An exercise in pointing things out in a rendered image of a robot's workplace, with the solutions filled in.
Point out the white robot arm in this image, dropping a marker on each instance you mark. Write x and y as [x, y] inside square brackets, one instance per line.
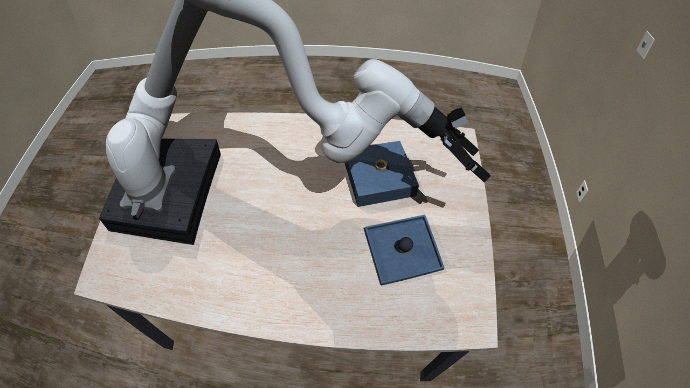
[348, 128]

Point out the blue rectangular tray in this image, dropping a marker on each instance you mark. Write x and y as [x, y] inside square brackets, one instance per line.
[394, 265]

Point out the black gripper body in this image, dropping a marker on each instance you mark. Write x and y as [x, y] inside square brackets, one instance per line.
[435, 125]

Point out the dark grey ball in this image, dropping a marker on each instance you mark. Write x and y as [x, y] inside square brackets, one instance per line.
[405, 244]

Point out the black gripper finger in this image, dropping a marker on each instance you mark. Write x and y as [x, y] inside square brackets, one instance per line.
[465, 143]
[461, 154]

